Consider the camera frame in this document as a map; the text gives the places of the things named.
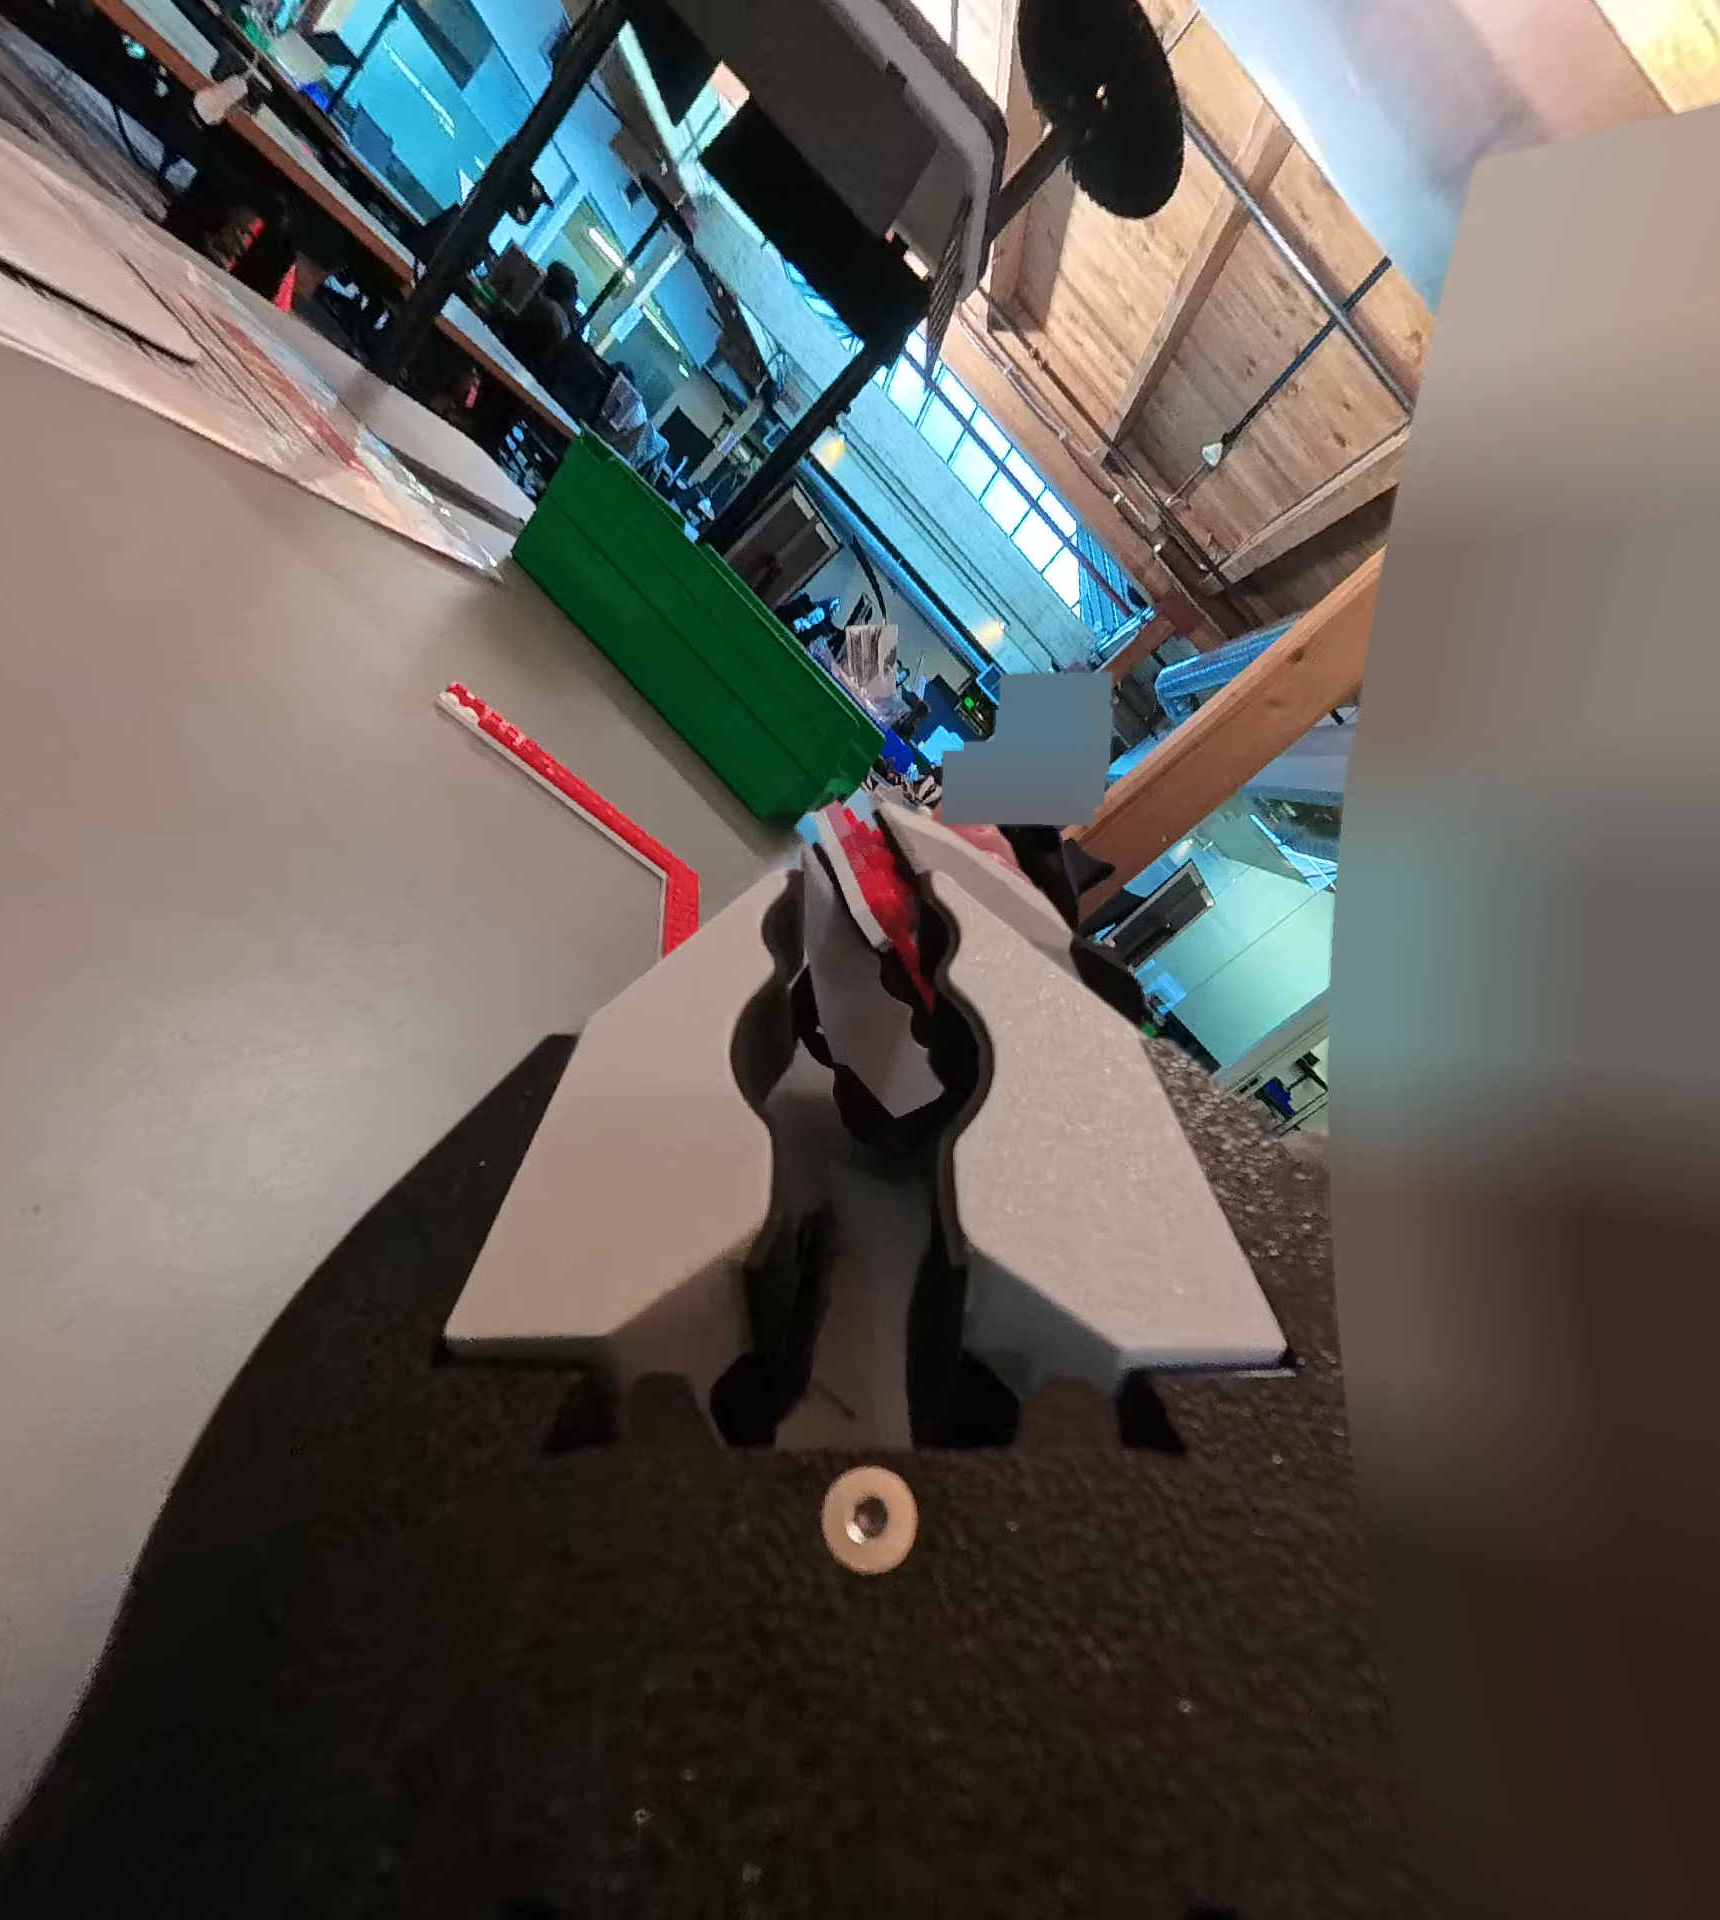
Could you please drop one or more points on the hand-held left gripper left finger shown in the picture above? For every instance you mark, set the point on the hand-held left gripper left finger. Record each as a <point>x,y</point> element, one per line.
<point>605,1185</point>

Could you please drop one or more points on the green plastic bin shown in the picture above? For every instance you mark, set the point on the green plastic bin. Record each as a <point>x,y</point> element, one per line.
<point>694,660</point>

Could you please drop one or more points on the red and white lego frame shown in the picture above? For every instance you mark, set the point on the red and white lego frame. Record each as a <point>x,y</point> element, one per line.
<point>574,781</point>

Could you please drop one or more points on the background wooden desk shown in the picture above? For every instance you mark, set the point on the background wooden desk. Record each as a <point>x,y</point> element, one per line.
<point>324,189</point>

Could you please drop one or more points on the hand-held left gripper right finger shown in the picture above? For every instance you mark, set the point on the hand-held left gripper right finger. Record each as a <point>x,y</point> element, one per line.
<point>1100,1201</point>

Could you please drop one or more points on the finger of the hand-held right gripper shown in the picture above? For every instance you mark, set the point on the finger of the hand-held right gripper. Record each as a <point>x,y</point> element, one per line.
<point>951,837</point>
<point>860,1020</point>

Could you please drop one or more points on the silver spiral ceiling duct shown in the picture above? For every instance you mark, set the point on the silver spiral ceiling duct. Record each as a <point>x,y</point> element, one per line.
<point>1220,668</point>

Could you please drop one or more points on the white paper sheet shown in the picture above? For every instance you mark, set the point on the white paper sheet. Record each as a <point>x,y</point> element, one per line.
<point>350,434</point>

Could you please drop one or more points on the white ceiling spot lamp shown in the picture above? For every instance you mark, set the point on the white ceiling spot lamp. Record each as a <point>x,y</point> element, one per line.
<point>1216,450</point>

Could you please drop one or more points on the red and white lego assembly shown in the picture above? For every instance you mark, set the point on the red and white lego assembly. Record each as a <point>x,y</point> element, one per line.
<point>882,885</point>

